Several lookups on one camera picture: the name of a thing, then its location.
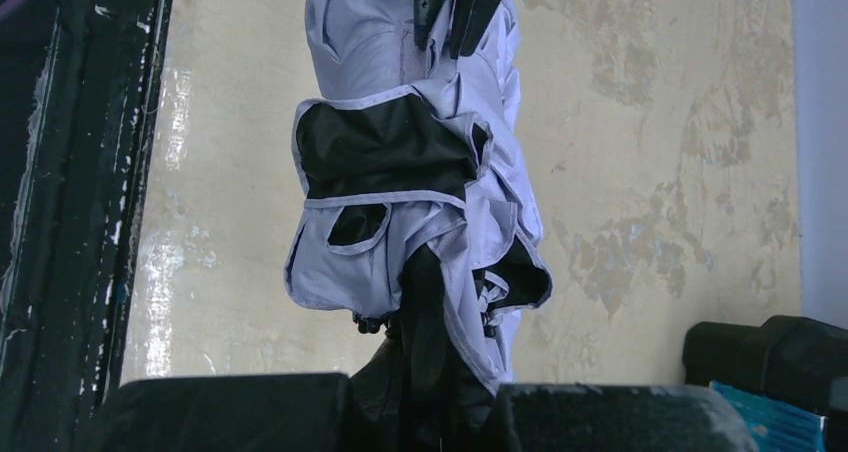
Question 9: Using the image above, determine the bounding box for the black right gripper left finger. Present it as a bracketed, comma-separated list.
[76, 373, 355, 451]

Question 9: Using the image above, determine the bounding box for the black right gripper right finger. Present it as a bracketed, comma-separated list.
[493, 384, 758, 451]

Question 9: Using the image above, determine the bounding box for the lavender folding umbrella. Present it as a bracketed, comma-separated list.
[284, 0, 553, 427]

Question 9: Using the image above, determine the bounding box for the black plastic toolbox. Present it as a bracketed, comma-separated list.
[682, 315, 847, 451]

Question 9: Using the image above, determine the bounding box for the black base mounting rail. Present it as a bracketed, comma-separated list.
[1, 0, 173, 451]

